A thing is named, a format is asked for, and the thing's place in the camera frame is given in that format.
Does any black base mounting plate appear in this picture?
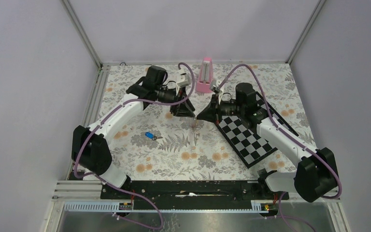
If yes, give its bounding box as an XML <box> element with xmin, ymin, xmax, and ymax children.
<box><xmin>100</xmin><ymin>180</ymin><xmax>289</xmax><ymax>212</ymax></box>

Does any floral patterned table mat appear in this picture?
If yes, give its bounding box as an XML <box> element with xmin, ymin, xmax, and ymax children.
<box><xmin>109</xmin><ymin>63</ymin><xmax>314</xmax><ymax>180</ymax></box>

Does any pink metronome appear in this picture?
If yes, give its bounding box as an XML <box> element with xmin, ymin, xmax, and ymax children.
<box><xmin>195</xmin><ymin>57</ymin><xmax>214</xmax><ymax>93</ymax></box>

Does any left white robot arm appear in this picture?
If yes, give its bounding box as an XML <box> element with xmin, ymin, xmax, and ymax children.
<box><xmin>71</xmin><ymin>62</ymin><xmax>196</xmax><ymax>199</ymax></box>

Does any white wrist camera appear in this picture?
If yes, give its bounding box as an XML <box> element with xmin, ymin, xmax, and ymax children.
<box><xmin>209</xmin><ymin>79</ymin><xmax>224</xmax><ymax>102</ymax></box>
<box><xmin>175</xmin><ymin>73</ymin><xmax>192</xmax><ymax>94</ymax></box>

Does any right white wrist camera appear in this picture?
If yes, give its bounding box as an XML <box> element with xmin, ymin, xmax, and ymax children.
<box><xmin>209</xmin><ymin>79</ymin><xmax>224</xmax><ymax>102</ymax></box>

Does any black white chessboard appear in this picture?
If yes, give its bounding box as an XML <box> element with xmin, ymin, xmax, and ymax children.
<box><xmin>215</xmin><ymin>93</ymin><xmax>299</xmax><ymax>169</ymax></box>

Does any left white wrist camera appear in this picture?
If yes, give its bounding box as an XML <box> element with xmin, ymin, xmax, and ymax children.
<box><xmin>175</xmin><ymin>73</ymin><xmax>192</xmax><ymax>94</ymax></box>

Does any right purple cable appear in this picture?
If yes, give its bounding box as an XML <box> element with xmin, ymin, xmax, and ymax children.
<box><xmin>215</xmin><ymin>64</ymin><xmax>343</xmax><ymax>232</ymax></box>

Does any blue tagged key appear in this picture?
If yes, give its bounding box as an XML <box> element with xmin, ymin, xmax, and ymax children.
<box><xmin>145</xmin><ymin>132</ymin><xmax>162</xmax><ymax>141</ymax></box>

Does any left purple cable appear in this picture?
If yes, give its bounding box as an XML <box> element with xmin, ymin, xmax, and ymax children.
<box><xmin>72</xmin><ymin>62</ymin><xmax>196</xmax><ymax>231</ymax></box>

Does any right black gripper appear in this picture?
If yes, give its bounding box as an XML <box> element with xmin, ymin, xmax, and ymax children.
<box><xmin>197</xmin><ymin>93</ymin><xmax>245</xmax><ymax>125</ymax></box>

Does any purple cable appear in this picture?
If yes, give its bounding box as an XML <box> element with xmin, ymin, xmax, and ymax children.
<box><xmin>215</xmin><ymin>64</ymin><xmax>343</xmax><ymax>232</ymax></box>
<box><xmin>72</xmin><ymin>62</ymin><xmax>196</xmax><ymax>231</ymax></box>

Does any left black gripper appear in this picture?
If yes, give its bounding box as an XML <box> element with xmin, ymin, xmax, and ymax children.
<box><xmin>155</xmin><ymin>84</ymin><xmax>195</xmax><ymax>117</ymax></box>

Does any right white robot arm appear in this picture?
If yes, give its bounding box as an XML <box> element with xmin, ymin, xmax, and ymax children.
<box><xmin>197</xmin><ymin>83</ymin><xmax>342</xmax><ymax>203</ymax></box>

